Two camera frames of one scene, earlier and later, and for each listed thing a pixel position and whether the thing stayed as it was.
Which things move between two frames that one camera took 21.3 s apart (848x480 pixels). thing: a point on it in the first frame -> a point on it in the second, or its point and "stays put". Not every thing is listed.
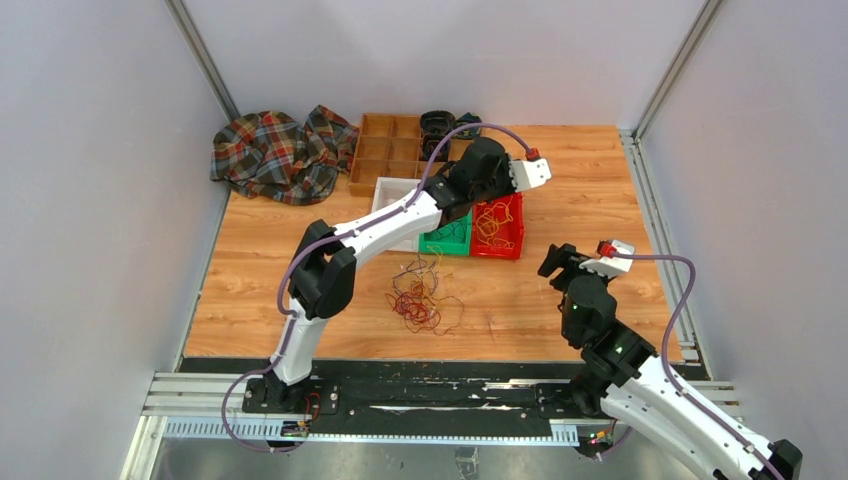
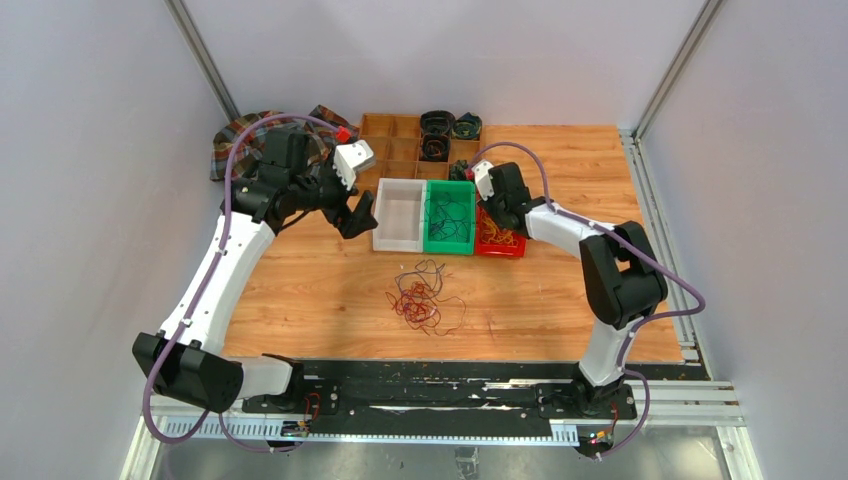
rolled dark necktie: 429,142 stays put
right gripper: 564,256 -> 487,205
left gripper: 510,185 -> 352,222
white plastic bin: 387,192 stays put
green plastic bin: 454,238 stays put
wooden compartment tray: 388,146 stays put
